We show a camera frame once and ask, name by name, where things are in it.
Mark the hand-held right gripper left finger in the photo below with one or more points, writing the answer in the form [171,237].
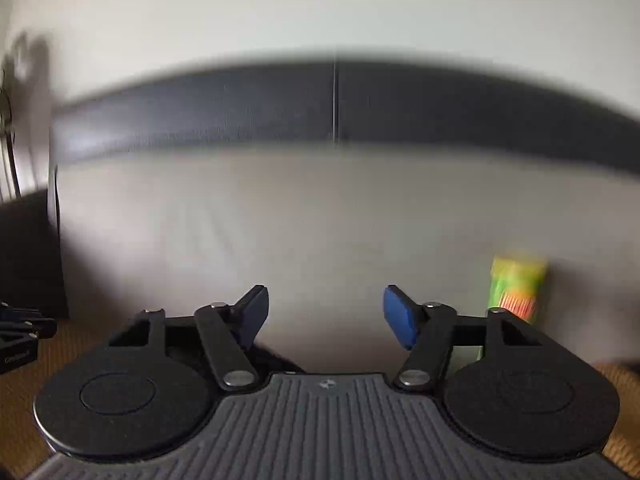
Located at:
[251,312]

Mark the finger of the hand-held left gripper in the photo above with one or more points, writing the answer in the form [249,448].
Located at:
[30,327]

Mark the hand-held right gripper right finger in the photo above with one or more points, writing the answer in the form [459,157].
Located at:
[399,316]

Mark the brown woven striped mat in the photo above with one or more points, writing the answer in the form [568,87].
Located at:
[65,340]

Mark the dark bedside furniture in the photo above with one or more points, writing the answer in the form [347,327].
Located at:
[27,255]

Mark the grey padded headboard cushion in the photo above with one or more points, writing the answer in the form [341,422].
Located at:
[300,230]

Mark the green yellow printed tube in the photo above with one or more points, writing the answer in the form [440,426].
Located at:
[517,285]

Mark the thin metal stand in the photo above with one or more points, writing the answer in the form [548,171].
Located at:
[10,160]

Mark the dark headboard band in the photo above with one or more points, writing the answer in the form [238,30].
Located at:
[225,110]

